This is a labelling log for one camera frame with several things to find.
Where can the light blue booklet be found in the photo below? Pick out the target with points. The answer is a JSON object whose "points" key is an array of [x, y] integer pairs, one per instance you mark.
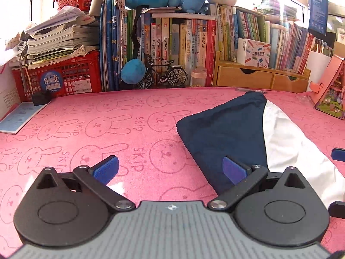
{"points": [[21, 116]]}

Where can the navy and white jacket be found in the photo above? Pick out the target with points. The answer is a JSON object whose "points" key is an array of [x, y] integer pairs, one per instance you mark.
{"points": [[229, 129]]}

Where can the pink bunny print blanket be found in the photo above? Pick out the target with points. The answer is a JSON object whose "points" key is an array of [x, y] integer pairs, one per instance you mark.
{"points": [[94, 129]]}

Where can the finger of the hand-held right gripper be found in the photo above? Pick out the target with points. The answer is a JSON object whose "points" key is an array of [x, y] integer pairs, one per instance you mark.
{"points": [[339, 155], [337, 210]]}

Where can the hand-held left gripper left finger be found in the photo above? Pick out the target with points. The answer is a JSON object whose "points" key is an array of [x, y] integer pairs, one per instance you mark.
{"points": [[106, 168]]}

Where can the row of books under plush toys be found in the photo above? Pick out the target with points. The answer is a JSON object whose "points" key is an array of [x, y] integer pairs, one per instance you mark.
{"points": [[175, 45]]}

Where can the white paper sheets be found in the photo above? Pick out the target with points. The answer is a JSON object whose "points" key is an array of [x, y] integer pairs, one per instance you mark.
{"points": [[9, 94]]}

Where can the white box with coloured print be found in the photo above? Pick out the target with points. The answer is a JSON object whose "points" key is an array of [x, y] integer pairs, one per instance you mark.
{"points": [[253, 52]]}

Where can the row of books above wooden drawers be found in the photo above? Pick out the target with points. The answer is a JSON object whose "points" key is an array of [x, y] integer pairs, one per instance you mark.
{"points": [[248, 27]]}

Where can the pink toy house box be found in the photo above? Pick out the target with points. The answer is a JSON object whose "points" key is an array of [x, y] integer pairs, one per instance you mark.
{"points": [[334, 91]]}

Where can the stack of papers and booklets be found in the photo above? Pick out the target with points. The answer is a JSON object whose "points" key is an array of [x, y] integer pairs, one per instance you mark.
{"points": [[59, 40]]}

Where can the small black box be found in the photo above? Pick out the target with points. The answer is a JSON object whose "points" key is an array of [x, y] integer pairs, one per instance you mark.
{"points": [[40, 99]]}

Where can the clear jar with pink lid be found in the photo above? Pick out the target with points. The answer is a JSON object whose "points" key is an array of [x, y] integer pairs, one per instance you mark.
{"points": [[198, 78]]}

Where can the wooden drawer organiser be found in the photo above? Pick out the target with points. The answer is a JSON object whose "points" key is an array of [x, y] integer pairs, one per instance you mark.
{"points": [[234, 75]]}

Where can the blue plush ball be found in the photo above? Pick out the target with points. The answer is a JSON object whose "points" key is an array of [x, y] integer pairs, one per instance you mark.
{"points": [[133, 71]]}

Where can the model bicycle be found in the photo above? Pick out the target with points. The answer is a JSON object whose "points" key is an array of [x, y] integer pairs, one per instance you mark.
{"points": [[175, 75]]}

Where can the brown cardboard clipboard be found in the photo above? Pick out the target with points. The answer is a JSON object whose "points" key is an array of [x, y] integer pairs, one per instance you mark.
{"points": [[340, 49]]}

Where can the red plastic crate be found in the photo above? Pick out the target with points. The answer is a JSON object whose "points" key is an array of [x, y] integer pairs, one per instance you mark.
{"points": [[80, 72]]}

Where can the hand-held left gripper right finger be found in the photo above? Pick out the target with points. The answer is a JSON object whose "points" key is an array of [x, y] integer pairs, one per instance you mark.
{"points": [[233, 170]]}

